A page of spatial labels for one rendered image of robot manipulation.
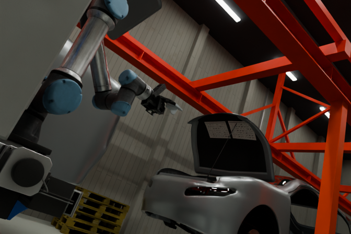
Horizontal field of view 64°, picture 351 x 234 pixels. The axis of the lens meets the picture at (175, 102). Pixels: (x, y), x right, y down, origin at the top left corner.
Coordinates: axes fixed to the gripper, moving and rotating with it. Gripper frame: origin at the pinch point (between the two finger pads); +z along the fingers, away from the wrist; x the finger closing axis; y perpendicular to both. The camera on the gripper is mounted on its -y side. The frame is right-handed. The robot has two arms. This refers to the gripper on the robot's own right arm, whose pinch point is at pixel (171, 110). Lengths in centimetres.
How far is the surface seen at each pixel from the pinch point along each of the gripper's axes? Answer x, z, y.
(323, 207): 25, 284, -24
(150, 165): -379, 413, -113
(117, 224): -341, 324, 36
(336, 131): 43, 282, -121
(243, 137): -74, 257, -106
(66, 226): -369, 233, 61
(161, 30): -375, 306, -471
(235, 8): -192, 380, -559
